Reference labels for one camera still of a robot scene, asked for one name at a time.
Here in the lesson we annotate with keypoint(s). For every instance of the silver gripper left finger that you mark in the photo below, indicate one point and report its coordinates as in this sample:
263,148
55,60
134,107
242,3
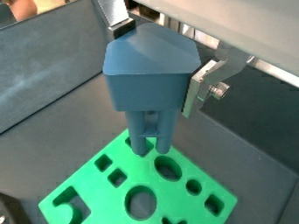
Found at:
119,23

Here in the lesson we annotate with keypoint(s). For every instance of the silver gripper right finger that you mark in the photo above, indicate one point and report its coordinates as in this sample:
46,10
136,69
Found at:
207,79

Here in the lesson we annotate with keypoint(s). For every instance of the blue three prong object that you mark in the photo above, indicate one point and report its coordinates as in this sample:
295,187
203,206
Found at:
148,65

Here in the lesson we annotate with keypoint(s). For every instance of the black round object bottom left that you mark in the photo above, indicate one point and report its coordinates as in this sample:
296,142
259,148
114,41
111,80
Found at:
12,213

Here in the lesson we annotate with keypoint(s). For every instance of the green shape sorting board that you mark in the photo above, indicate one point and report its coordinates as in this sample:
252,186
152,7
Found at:
120,188

